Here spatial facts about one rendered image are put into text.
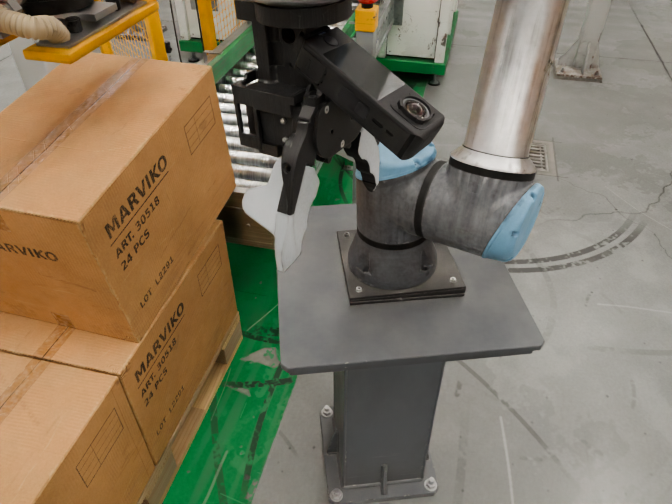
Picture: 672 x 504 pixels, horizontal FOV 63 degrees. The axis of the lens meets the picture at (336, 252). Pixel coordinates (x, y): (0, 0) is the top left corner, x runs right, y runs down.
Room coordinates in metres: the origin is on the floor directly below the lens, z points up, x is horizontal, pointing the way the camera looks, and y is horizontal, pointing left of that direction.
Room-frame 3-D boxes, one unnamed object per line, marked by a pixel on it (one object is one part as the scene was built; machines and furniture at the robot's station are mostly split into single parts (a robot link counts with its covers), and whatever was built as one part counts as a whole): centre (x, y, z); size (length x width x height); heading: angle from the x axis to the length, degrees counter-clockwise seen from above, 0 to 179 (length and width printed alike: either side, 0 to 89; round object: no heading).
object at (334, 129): (0.42, 0.03, 1.37); 0.09 x 0.08 x 0.12; 57
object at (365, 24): (1.91, -0.10, 0.50); 0.07 x 0.07 x 1.00; 76
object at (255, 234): (1.47, 0.52, 0.48); 0.70 x 0.03 x 0.15; 76
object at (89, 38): (1.17, 0.49, 1.19); 0.34 x 0.10 x 0.05; 166
